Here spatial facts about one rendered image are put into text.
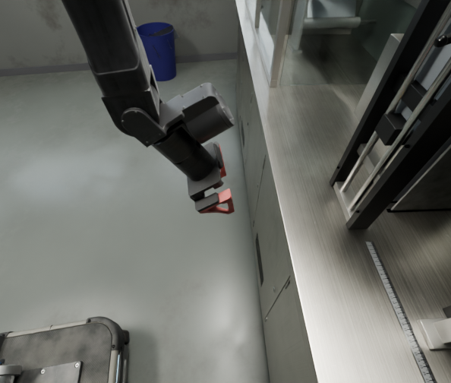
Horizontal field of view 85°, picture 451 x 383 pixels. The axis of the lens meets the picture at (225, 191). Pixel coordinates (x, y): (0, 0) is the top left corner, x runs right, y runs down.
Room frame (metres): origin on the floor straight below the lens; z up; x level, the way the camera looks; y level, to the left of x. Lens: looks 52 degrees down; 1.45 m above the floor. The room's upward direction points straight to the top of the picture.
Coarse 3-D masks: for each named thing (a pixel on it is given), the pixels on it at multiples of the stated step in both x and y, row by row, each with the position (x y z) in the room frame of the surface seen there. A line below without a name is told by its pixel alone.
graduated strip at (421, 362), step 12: (372, 252) 0.25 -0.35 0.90; (384, 276) 0.19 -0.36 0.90; (384, 288) 0.17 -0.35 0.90; (396, 300) 0.14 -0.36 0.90; (396, 312) 0.12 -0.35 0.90; (408, 324) 0.10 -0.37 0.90; (408, 336) 0.08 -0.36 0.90; (420, 348) 0.06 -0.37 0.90; (420, 360) 0.04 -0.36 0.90; (432, 372) 0.02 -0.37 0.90
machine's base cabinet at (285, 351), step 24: (240, 48) 1.97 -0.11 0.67; (240, 72) 1.89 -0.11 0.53; (240, 96) 1.80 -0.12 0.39; (240, 120) 1.70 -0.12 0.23; (264, 168) 0.71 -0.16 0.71; (264, 192) 0.64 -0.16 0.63; (264, 216) 0.57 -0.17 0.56; (264, 240) 0.50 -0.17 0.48; (264, 264) 0.42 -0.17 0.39; (264, 288) 0.35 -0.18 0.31; (288, 288) 0.22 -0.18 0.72; (264, 312) 0.27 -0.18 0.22; (288, 312) 0.17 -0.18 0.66; (264, 336) 0.19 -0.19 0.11; (288, 336) 0.12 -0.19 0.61; (288, 360) 0.06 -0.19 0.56
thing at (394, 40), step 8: (392, 40) 0.79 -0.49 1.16; (400, 40) 0.76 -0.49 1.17; (384, 48) 0.81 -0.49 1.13; (392, 48) 0.78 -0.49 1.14; (384, 56) 0.79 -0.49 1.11; (392, 56) 0.76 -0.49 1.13; (384, 64) 0.77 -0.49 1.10; (376, 72) 0.79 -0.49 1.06; (384, 72) 0.75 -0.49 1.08; (376, 80) 0.78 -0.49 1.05; (368, 88) 0.79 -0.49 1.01; (376, 88) 0.76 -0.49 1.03; (368, 96) 0.77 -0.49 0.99; (360, 104) 0.80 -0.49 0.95; (360, 112) 0.78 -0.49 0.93; (360, 120) 0.76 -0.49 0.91
